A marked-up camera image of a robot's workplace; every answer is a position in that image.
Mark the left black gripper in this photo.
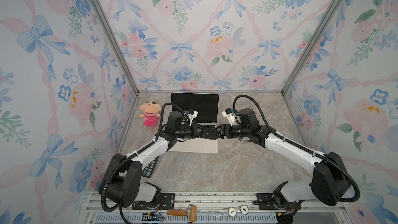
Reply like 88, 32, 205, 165
176, 123, 209, 140

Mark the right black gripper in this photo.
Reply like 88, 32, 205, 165
211, 123, 250, 139

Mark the silver laptop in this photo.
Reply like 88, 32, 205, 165
171, 92, 219, 153

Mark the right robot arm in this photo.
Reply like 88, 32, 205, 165
215, 108, 352, 209

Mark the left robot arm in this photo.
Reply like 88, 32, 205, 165
98, 111, 218, 212

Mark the pink plush doll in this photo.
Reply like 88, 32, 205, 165
140, 101, 162, 127

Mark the black calculator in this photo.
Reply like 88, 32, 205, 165
142, 157, 159, 178

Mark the white round knob left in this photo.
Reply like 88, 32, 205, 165
228, 207, 237, 217

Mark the white round knob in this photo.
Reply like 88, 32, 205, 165
239, 205, 249, 215
228, 207, 237, 217

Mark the white round knob right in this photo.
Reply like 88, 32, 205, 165
239, 205, 249, 215

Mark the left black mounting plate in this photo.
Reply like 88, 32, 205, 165
131, 193, 176, 211

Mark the black mounting plate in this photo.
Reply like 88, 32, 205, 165
131, 193, 176, 211
253, 193, 301, 212

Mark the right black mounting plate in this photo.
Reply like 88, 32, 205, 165
253, 193, 301, 212

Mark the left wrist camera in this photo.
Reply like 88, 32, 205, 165
185, 109, 198, 126

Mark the aluminium front rail frame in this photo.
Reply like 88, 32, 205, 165
82, 191, 353, 224

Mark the wooden handle roller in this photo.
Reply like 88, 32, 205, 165
167, 204, 197, 223

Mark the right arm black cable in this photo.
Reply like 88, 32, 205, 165
233, 94, 361, 203

